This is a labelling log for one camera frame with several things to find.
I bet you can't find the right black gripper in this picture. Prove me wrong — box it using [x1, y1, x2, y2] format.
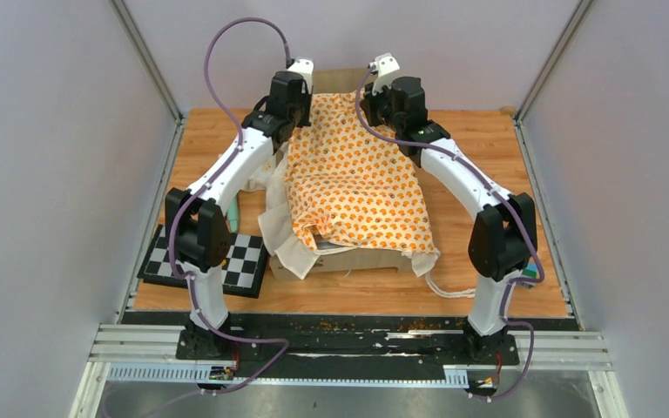
[362, 78, 403, 133]

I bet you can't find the yellow duck print blanket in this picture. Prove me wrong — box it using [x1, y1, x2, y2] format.
[263, 90, 440, 280]

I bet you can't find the wooden pet bed frame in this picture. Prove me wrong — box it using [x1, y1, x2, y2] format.
[267, 69, 419, 280]

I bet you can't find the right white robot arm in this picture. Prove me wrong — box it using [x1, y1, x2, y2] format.
[356, 53, 544, 364]

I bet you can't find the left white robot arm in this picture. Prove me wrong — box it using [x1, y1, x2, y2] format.
[166, 57, 314, 360]

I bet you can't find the teal cylinder toy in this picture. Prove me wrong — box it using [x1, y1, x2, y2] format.
[226, 195, 240, 233]

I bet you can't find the black white checkerboard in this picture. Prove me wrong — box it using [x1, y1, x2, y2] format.
[138, 224, 271, 297]

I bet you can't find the blue green small block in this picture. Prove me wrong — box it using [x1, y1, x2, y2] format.
[523, 263, 543, 286]

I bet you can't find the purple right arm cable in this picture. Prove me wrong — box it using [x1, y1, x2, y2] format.
[353, 64, 541, 394]

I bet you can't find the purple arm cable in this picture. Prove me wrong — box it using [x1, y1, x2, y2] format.
[168, 16, 294, 382]
[353, 64, 541, 394]

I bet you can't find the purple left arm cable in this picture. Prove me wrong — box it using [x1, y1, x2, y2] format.
[168, 16, 294, 382]

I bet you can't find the white rope tie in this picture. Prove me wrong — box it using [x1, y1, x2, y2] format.
[423, 272, 476, 300]

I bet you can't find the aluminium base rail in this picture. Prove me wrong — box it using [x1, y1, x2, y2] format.
[89, 321, 617, 390]

